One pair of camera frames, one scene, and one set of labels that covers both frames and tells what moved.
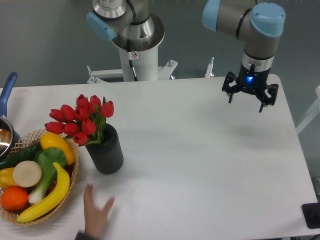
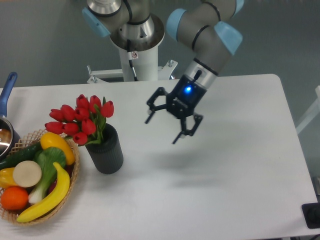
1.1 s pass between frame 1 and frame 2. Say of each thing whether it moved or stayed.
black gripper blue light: moved
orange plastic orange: stayed
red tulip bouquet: stayed
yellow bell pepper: stayed
